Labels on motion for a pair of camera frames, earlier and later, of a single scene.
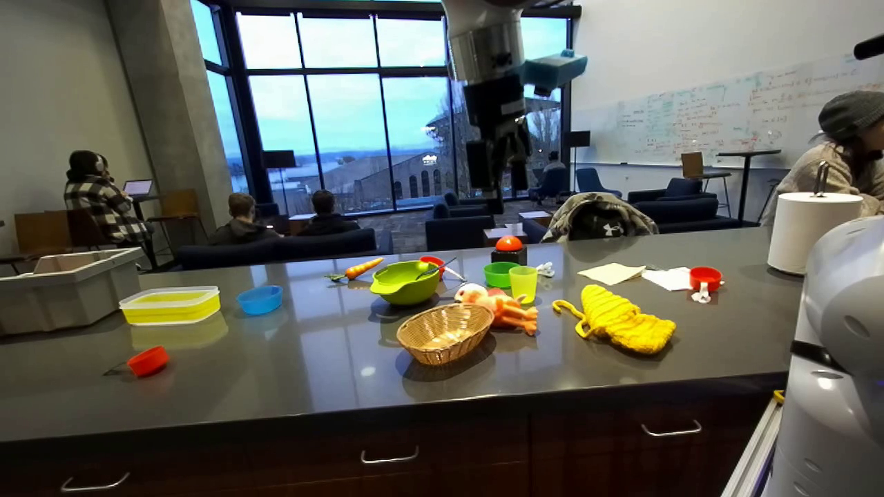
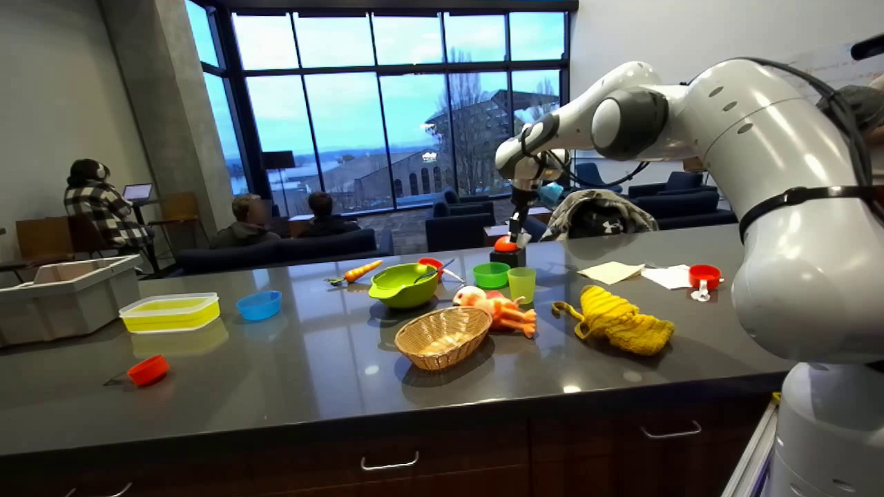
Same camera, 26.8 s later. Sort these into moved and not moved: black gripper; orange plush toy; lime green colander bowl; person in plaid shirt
Moved: black gripper
Not moved: lime green colander bowl; person in plaid shirt; orange plush toy
